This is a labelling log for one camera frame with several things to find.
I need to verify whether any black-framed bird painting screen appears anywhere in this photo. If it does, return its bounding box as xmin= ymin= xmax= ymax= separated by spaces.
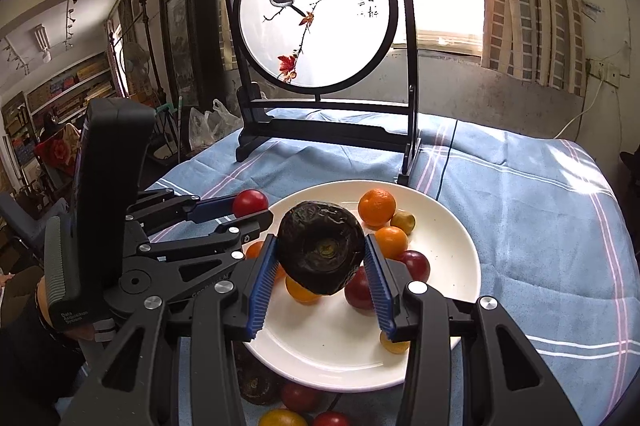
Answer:
xmin=221 ymin=0 xmax=423 ymax=187

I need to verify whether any small green-yellow tomato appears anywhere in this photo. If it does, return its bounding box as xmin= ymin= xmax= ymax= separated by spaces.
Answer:
xmin=390 ymin=211 xmax=416 ymax=235

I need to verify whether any white power cable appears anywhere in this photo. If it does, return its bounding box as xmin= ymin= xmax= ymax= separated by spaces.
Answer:
xmin=554 ymin=78 xmax=604 ymax=139

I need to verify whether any dark red plum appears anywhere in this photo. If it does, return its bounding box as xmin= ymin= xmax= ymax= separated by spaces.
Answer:
xmin=398 ymin=250 xmax=431 ymax=283

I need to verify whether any white round plate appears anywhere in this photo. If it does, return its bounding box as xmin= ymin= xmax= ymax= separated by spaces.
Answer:
xmin=242 ymin=180 xmax=482 ymax=391

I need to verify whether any person's left forearm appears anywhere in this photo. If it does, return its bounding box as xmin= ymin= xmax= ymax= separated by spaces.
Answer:
xmin=0 ymin=276 xmax=93 ymax=407

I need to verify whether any dark framed landscape painting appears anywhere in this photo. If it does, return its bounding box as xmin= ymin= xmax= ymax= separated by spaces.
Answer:
xmin=159 ymin=0 xmax=224 ymax=109

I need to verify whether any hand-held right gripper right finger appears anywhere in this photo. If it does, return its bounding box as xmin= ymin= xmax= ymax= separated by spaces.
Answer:
xmin=363 ymin=234 xmax=583 ymax=426

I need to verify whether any red cherry tomato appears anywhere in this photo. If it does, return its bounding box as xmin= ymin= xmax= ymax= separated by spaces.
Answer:
xmin=232 ymin=189 xmax=270 ymax=217
xmin=344 ymin=267 xmax=377 ymax=309
xmin=312 ymin=411 xmax=351 ymax=426
xmin=280 ymin=381 xmax=321 ymax=413

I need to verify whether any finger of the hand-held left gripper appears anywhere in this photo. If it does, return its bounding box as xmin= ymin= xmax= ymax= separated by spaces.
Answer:
xmin=125 ymin=188 xmax=238 ymax=233
xmin=137 ymin=208 xmax=276 ymax=287

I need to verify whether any white wall socket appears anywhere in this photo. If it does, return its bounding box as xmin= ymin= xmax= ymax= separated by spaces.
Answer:
xmin=587 ymin=60 xmax=621 ymax=79

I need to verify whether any blue striped tablecloth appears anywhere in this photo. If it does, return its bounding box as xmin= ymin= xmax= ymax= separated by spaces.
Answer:
xmin=57 ymin=106 xmax=633 ymax=426

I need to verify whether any clear plastic bag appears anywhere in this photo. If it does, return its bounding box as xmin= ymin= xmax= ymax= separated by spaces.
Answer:
xmin=189 ymin=100 xmax=244 ymax=153

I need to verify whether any red floral cushion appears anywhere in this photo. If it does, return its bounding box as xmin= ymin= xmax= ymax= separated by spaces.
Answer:
xmin=34 ymin=126 xmax=82 ymax=177

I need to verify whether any small orange mandarin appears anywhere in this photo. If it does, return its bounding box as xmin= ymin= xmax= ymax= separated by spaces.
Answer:
xmin=358 ymin=189 xmax=397 ymax=227

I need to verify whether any white ceiling bulb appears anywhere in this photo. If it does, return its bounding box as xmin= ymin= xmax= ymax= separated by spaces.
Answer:
xmin=34 ymin=24 xmax=54 ymax=62

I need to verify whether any bookshelf with books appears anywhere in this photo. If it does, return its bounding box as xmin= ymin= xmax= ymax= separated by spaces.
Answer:
xmin=0 ymin=56 xmax=121 ymax=151

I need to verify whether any standing fan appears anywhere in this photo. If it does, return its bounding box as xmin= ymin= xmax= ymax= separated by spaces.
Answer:
xmin=122 ymin=43 xmax=152 ymax=80

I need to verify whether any yellow cherry tomato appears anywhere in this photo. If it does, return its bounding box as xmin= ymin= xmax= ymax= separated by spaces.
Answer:
xmin=285 ymin=275 xmax=322 ymax=304
xmin=258 ymin=408 xmax=308 ymax=426
xmin=379 ymin=331 xmax=411 ymax=355

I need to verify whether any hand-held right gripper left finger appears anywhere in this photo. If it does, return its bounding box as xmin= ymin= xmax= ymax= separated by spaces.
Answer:
xmin=60 ymin=233 xmax=281 ymax=426

